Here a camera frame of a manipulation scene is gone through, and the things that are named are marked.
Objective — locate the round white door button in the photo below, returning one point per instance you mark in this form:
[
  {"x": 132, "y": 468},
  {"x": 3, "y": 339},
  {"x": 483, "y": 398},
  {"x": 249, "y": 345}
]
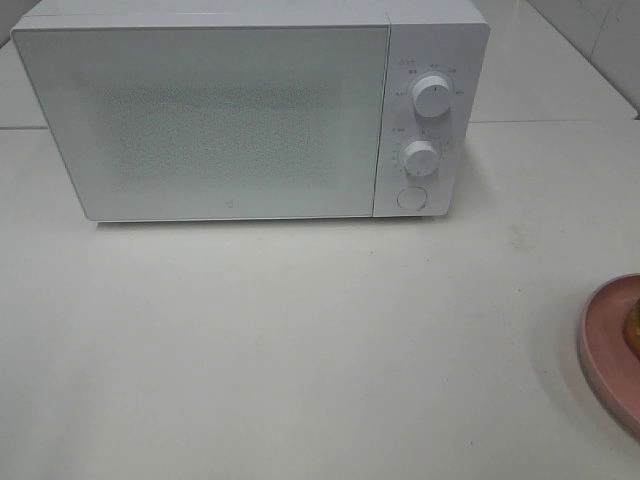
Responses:
[{"x": 412, "y": 198}]

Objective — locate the white microwave door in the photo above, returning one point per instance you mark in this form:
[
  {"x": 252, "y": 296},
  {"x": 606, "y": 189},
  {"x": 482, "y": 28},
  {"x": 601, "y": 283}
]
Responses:
[{"x": 190, "y": 124}]

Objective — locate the pink round plate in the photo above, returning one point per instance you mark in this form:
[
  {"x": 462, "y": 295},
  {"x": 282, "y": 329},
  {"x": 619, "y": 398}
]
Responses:
[{"x": 609, "y": 365}]

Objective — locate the burger with lettuce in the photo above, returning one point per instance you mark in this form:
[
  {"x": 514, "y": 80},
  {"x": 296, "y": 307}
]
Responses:
[{"x": 631, "y": 329}]

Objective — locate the upper white round knob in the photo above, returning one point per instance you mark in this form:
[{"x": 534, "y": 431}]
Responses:
[{"x": 431, "y": 94}]

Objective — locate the white microwave oven body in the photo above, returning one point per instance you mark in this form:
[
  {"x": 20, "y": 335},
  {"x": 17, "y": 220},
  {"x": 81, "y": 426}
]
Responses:
[{"x": 423, "y": 36}]

